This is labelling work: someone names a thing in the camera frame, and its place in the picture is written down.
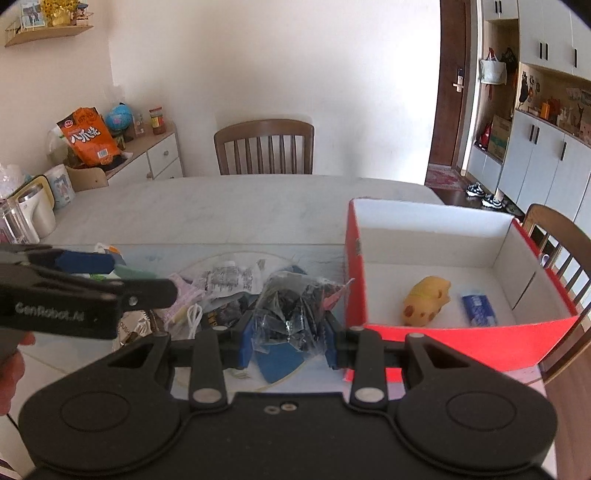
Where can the clear glass jar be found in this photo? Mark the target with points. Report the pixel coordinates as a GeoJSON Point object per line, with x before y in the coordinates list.
{"type": "Point", "coordinates": [14, 227]}

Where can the wooden chair right side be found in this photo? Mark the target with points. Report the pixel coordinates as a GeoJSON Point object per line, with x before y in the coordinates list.
{"type": "Point", "coordinates": [564, 252]}

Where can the white electric kettle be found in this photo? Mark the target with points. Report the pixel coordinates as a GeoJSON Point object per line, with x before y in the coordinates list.
{"type": "Point", "coordinates": [36, 201]}

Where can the pink printed snack bag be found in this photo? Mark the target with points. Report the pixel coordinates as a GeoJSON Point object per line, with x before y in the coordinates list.
{"type": "Point", "coordinates": [187, 295]}

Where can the blue snack packet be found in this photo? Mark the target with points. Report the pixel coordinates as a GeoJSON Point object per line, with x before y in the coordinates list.
{"type": "Point", "coordinates": [479, 310]}

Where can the red lidded jar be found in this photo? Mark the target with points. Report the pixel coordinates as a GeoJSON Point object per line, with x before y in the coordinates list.
{"type": "Point", "coordinates": [157, 121]}

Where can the brown entrance door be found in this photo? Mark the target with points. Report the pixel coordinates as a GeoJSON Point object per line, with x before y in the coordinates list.
{"type": "Point", "coordinates": [454, 57]}

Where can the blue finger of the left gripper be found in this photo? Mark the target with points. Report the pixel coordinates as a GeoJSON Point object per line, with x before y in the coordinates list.
{"type": "Point", "coordinates": [73, 262]}

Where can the blue globe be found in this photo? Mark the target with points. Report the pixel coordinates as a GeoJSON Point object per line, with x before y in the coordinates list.
{"type": "Point", "coordinates": [118, 119]}

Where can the red cardboard box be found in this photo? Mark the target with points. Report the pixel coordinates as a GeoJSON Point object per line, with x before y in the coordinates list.
{"type": "Point", "coordinates": [393, 245]}

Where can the white drawer cabinet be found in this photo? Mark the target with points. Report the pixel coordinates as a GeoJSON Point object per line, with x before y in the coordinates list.
{"type": "Point", "coordinates": [151, 158]}

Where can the silver foil wrapper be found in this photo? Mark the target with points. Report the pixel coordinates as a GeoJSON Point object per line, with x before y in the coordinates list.
{"type": "Point", "coordinates": [133, 325]}

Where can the black plastic snack bag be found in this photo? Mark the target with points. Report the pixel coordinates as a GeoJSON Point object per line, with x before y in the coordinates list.
{"type": "Point", "coordinates": [290, 310]}

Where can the wooden chair far side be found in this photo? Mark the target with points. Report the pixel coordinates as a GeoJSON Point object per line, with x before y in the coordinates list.
{"type": "Point", "coordinates": [269, 146]}

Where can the yellow spotted plush toy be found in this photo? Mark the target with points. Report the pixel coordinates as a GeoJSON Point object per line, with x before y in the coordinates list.
{"type": "Point", "coordinates": [425, 301]}

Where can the wooden wall shelf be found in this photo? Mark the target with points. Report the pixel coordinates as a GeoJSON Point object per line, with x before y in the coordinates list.
{"type": "Point", "coordinates": [44, 20]}

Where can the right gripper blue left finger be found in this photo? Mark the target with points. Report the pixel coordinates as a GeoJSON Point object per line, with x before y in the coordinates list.
{"type": "Point", "coordinates": [237, 347]}

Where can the person's left hand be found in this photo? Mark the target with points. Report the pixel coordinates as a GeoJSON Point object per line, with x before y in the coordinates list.
{"type": "Point", "coordinates": [12, 370]}

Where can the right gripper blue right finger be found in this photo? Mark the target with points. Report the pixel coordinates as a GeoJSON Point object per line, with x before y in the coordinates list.
{"type": "Point", "coordinates": [337, 343]}

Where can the white wall cabinet unit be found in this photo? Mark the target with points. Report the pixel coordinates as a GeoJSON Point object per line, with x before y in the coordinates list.
{"type": "Point", "coordinates": [532, 143]}

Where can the orange snack bag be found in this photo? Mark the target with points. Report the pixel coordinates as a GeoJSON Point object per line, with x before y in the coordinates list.
{"type": "Point", "coordinates": [88, 136]}

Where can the hanging tote bag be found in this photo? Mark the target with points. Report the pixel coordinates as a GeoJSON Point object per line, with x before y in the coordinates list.
{"type": "Point", "coordinates": [492, 71]}

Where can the dark blue round mat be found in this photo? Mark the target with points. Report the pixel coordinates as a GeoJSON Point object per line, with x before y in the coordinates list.
{"type": "Point", "coordinates": [279, 361]}

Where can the white printed bucket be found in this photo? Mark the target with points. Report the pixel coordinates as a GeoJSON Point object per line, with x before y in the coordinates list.
{"type": "Point", "coordinates": [60, 185]}

